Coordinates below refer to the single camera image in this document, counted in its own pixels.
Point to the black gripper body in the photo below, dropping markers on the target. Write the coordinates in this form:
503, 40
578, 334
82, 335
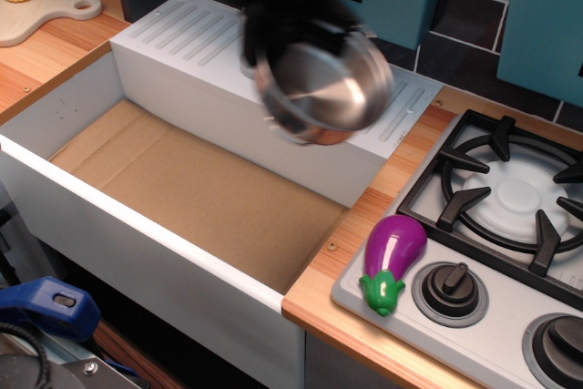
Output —
326, 23

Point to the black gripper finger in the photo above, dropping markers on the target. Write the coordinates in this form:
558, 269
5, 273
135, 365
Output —
256, 46

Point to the stainless steel pot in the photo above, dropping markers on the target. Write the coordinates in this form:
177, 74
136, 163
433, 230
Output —
320, 90

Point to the white toy sink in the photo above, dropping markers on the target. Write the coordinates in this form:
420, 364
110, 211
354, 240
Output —
181, 63

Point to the cardboard sheet in sink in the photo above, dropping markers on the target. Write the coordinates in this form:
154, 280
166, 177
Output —
256, 221

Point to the grey toy faucet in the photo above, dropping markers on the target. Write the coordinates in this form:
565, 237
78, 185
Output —
246, 68

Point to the wooden cutting board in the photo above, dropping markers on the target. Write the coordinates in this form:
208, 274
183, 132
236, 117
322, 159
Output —
20, 20

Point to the purple toy eggplant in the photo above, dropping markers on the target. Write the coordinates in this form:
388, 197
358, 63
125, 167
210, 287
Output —
394, 245

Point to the teal box right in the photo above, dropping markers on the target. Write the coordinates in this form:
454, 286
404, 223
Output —
542, 48

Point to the black burner grate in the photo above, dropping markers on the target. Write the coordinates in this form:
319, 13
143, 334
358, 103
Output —
505, 201

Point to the grey toy stove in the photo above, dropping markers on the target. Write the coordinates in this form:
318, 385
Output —
489, 352

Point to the black stove knob left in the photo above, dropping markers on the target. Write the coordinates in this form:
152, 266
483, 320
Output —
450, 294

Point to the black stove knob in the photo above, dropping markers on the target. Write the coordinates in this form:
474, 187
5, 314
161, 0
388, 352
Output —
450, 294
552, 349

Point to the blue clamp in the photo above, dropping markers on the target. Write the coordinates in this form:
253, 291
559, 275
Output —
53, 307

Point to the black stove knob right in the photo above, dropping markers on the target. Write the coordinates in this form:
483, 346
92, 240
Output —
552, 349

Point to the grey metal bracket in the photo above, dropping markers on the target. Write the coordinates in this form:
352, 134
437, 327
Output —
71, 366

